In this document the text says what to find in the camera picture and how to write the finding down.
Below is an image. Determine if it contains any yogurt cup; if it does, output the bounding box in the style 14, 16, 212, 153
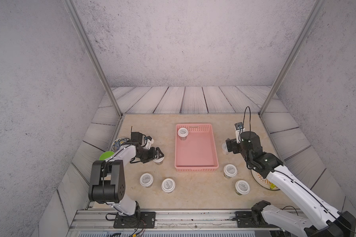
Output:
177, 127, 189, 141
235, 180, 250, 195
223, 164, 238, 179
153, 157, 164, 165
222, 143, 229, 155
139, 173, 154, 188
161, 178, 176, 193

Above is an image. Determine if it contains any pink perforated plastic basket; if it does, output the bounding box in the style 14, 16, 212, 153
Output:
175, 123, 219, 172

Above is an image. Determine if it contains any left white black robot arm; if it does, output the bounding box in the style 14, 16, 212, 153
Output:
88, 132, 164, 217

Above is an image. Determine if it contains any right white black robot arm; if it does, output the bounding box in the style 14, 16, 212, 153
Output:
225, 130, 356, 237

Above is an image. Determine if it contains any blue yellow patterned bowl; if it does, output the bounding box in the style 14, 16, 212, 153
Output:
111, 137, 130, 152

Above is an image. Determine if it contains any green plastic cup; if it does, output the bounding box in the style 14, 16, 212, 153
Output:
99, 151, 114, 161

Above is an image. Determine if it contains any orange patterned plate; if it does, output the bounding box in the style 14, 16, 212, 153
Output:
251, 170, 280, 191

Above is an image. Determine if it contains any yellow banana bunch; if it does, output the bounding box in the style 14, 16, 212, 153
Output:
270, 183, 278, 190

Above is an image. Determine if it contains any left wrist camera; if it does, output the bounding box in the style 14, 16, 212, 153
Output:
144, 136, 154, 150

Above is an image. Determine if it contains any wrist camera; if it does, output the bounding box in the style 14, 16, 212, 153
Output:
144, 136, 154, 150
234, 122, 245, 143

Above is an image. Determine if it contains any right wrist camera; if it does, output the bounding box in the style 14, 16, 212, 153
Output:
234, 122, 245, 143

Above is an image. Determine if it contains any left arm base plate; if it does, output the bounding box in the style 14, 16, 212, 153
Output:
113, 211, 156, 229

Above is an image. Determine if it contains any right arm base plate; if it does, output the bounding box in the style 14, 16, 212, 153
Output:
232, 211, 277, 228

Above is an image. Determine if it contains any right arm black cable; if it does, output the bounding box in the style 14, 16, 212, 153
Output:
238, 106, 356, 237

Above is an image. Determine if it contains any aluminium front rail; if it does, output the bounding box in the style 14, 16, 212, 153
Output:
67, 209, 305, 237

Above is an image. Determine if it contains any left aluminium frame post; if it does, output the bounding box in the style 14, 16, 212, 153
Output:
62, 0, 123, 117

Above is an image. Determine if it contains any aluminium frame post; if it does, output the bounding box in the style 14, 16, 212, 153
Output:
62, 0, 123, 117
258, 0, 326, 117

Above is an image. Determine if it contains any right aluminium frame post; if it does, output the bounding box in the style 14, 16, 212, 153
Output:
258, 0, 326, 117

